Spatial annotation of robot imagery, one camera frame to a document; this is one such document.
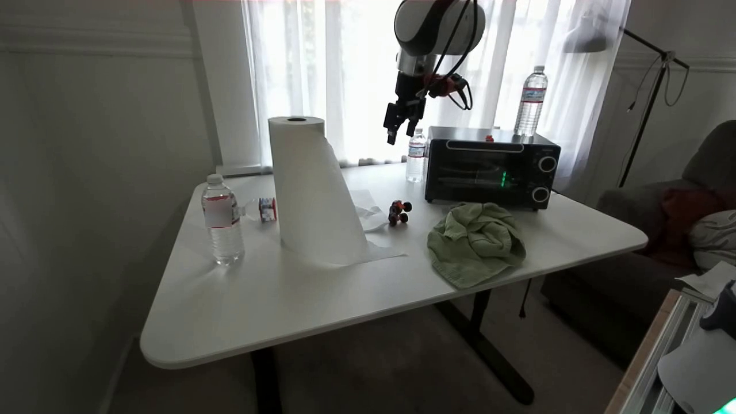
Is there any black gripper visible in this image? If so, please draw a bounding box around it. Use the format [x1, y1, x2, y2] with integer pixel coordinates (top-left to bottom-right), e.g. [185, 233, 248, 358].
[381, 72, 429, 148]

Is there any black toaster oven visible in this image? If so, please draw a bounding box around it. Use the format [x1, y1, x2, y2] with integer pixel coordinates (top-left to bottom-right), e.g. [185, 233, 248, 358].
[424, 125, 563, 215]

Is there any white paper towel roll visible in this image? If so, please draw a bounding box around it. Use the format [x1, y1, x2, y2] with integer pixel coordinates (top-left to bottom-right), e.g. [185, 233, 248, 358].
[265, 113, 409, 272]

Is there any small clear water bottle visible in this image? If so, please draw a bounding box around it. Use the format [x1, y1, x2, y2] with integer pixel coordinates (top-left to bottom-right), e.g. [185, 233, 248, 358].
[404, 127, 429, 186]

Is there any white sheer curtain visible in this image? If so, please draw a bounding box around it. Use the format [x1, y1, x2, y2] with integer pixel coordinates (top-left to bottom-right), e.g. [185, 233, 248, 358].
[242, 0, 632, 171]

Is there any red black toy car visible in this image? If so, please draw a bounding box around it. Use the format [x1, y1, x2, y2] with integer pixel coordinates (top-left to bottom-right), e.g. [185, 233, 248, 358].
[387, 198, 415, 231]

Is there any tall clear water bottle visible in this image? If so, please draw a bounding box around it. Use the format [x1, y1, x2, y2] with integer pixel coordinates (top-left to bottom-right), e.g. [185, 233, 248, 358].
[513, 64, 552, 141]

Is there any green cloth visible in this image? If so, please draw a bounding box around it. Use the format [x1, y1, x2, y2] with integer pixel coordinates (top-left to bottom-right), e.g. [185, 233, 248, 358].
[425, 201, 530, 292]

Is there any small printed mug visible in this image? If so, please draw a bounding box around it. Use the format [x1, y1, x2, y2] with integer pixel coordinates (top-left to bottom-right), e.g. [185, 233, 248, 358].
[242, 196, 279, 226]

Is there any large red-label water bottle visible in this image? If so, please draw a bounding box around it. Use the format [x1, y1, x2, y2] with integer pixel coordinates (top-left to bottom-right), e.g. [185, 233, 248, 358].
[200, 173, 247, 272]

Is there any black lamp stand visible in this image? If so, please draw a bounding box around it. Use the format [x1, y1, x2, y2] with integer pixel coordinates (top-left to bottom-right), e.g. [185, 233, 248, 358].
[618, 28, 693, 190]

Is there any black table base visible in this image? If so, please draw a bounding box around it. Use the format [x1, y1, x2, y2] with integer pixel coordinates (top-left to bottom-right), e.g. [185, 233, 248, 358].
[252, 285, 538, 414]

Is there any dark sofa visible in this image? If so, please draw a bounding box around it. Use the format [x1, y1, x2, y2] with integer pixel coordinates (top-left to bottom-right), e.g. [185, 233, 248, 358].
[538, 117, 736, 370]

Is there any dark red cushion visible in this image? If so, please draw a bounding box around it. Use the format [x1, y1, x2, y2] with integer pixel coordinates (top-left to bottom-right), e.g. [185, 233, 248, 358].
[659, 186, 725, 255]

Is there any white pillow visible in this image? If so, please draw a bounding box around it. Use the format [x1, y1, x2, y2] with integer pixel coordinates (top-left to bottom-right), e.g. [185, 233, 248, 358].
[685, 208, 736, 272]

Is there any wooden desk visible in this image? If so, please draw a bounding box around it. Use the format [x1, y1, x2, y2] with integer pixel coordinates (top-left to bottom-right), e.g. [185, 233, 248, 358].
[602, 285, 736, 414]

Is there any dark grey device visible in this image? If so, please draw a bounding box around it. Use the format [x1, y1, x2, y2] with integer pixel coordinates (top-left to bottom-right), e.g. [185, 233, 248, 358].
[697, 279, 736, 338]

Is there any grey round plate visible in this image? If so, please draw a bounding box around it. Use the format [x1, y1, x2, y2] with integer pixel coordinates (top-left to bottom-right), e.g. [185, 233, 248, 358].
[655, 327, 736, 414]

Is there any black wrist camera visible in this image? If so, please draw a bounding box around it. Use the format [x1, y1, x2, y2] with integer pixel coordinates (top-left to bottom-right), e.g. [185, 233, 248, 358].
[425, 72, 476, 113]

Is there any aluminium frame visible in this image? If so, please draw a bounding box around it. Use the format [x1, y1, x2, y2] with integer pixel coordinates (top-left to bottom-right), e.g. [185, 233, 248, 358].
[630, 295, 699, 414]

